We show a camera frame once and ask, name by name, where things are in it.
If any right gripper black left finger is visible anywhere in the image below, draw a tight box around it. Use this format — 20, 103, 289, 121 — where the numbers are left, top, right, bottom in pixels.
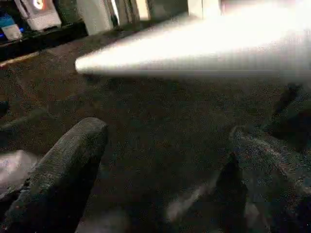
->
0, 117, 109, 233

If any white plastic table leg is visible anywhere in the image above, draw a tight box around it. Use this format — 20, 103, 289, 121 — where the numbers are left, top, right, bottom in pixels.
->
74, 4, 311, 82

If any white device orange light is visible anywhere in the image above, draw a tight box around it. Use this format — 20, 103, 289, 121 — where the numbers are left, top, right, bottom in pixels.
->
15, 0, 62, 31

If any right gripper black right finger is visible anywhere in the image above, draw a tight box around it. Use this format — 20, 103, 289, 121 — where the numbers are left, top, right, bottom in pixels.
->
228, 125, 311, 233

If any black plastic mat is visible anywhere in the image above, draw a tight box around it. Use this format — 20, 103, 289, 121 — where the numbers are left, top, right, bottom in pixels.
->
0, 22, 311, 233

